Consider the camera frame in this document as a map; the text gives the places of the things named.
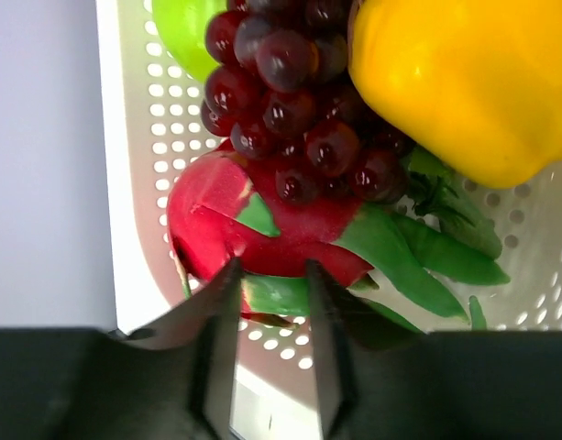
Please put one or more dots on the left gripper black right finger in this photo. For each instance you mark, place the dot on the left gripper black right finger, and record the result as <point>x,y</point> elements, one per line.
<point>378,380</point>

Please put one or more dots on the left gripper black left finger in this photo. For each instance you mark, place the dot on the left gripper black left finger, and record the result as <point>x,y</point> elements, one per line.
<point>173,378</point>

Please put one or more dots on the red dragon fruit toy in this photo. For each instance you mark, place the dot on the red dragon fruit toy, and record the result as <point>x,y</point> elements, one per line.
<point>224,207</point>

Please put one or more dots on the yellow bell pepper toy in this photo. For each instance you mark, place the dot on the yellow bell pepper toy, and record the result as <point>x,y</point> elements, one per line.
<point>476,83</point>

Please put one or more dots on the dark red grape bunch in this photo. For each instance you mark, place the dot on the dark red grape bunch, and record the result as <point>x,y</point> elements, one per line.
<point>280,87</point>

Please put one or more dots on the green apple toy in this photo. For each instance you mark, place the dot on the green apple toy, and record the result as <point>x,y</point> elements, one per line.
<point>181,25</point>

